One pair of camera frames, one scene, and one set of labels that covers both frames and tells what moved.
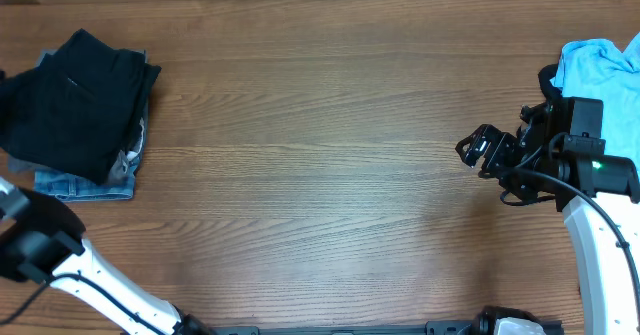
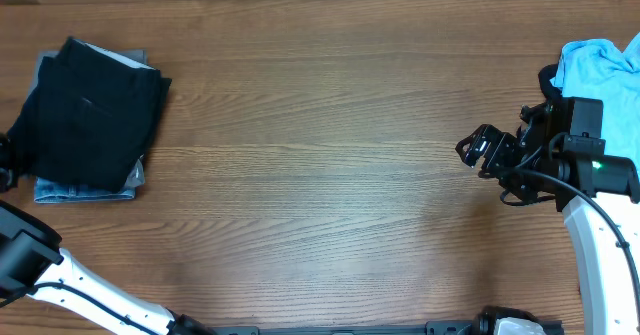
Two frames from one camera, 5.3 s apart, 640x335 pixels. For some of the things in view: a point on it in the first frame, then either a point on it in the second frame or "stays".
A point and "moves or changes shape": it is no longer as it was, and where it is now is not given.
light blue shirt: x=597 y=69 stays
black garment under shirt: x=551 y=93 stays
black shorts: x=76 y=108 moves or changes shape
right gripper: x=507 y=151 stays
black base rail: x=431 y=328 stays
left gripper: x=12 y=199 → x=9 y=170
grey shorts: x=120 y=170 → x=139 y=56
